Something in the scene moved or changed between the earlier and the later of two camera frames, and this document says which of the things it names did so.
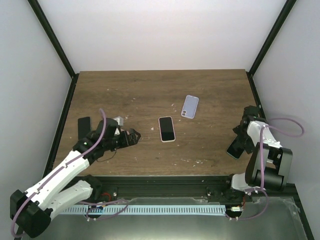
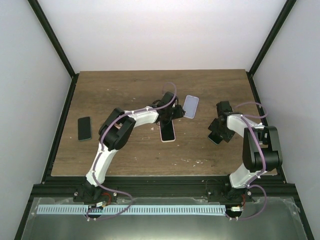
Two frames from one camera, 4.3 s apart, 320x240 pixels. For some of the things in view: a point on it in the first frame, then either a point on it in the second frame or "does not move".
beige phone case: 166,129 does not move
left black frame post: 50,34 does not move
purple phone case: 190,107 does not move
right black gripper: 246,145 -> 227,136
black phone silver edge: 166,129 does not move
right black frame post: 285,11 does not move
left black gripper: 126,142 -> 178,113
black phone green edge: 236,149 -> 215,137
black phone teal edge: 84,127 does not move
